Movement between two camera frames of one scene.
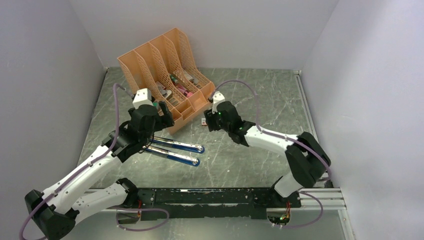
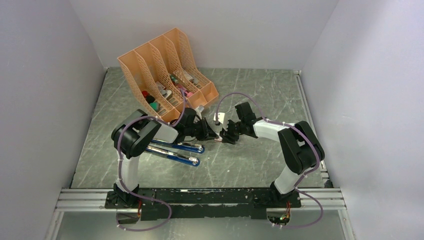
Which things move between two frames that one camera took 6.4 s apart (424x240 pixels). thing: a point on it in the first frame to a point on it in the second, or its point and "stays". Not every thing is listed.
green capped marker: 173,79 stays
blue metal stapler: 179,158 stays
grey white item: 191,77 stays
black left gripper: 164,119 to 208,133
